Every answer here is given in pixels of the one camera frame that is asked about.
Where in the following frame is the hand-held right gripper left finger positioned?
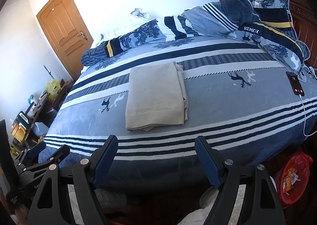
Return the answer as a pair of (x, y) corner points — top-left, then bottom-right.
(27, 135), (119, 225)

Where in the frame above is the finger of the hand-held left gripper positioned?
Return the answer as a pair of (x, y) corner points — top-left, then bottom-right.
(26, 142), (47, 159)
(38, 144), (71, 166)

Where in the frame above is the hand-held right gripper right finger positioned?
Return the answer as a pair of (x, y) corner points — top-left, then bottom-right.
(194, 136), (283, 225)

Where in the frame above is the beige knit sweater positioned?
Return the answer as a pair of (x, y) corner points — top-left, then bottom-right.
(125, 61), (189, 132)

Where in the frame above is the yellow pot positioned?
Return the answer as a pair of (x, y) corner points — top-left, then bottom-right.
(11, 123), (26, 141)

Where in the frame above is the wooden side table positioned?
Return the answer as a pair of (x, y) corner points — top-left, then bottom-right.
(10, 79), (74, 152)

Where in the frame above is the black and white appliance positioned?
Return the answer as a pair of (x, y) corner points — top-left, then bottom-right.
(15, 112), (31, 126)

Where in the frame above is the white kettle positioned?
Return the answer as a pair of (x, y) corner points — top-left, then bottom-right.
(26, 101), (46, 118)

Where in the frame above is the bed with blue striped sheet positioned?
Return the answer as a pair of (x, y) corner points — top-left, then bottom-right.
(45, 34), (317, 192)

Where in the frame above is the yellow plastic bag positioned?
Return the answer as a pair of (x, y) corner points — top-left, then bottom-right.
(45, 79), (62, 97)

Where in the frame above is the thin metal rod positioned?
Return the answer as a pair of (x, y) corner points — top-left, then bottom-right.
(44, 65), (54, 80)

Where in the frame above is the red trash bin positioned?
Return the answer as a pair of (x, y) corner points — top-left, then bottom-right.
(276, 152), (314, 207)

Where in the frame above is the black smartphone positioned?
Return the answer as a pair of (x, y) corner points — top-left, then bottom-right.
(286, 71), (305, 96)

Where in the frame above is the brown wooden door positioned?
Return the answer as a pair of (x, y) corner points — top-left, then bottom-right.
(36, 0), (94, 80)

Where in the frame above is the rolled blue patterned quilt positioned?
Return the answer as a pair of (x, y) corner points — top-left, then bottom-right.
(81, 19), (167, 66)

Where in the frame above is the blue striped pillow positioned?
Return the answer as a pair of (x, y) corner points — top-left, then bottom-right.
(164, 2), (241, 41)

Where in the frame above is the blue patterned pillow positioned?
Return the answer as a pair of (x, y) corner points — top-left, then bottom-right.
(223, 0), (311, 73)

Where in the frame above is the dark blue fleece cloth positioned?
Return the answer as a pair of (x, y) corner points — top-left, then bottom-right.
(221, 0), (262, 28)

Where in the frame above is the white charging cable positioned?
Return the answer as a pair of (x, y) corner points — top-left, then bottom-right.
(297, 66), (317, 138)

